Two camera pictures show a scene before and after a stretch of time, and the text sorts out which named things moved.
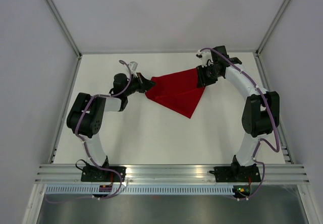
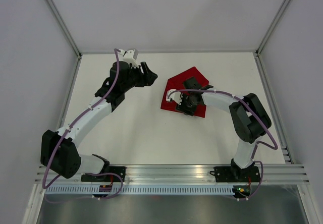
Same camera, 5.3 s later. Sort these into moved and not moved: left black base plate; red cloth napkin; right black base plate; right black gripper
Moved: right black gripper; red cloth napkin
Not moved: right black base plate; left black base plate
